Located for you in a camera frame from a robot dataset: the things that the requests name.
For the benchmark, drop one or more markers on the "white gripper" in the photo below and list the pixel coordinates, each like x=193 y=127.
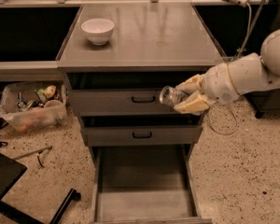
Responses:
x=216 y=83

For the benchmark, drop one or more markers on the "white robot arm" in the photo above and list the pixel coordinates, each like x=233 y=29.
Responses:
x=255 y=72

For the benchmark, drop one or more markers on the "grey middle drawer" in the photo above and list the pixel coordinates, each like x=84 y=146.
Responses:
x=107 y=131

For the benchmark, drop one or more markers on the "grey drawer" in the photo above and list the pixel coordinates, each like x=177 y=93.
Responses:
x=144 y=185
x=107 y=131
x=121 y=93

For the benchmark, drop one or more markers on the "grey drawer cabinet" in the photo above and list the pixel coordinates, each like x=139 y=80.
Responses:
x=147 y=38

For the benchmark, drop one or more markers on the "grey top drawer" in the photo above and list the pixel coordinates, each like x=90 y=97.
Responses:
x=121 y=93

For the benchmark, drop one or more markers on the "grey bottom drawer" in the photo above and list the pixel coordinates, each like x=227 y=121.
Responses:
x=144 y=185

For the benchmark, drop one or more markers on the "white ceramic bowl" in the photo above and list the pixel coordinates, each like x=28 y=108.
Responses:
x=98 y=31

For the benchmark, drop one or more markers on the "metal rod on floor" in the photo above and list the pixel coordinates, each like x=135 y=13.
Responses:
x=32 y=153

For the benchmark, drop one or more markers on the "clear plastic bin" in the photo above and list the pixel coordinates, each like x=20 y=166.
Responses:
x=31 y=105

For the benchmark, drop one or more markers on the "black chair base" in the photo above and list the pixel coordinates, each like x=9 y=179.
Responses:
x=23 y=201

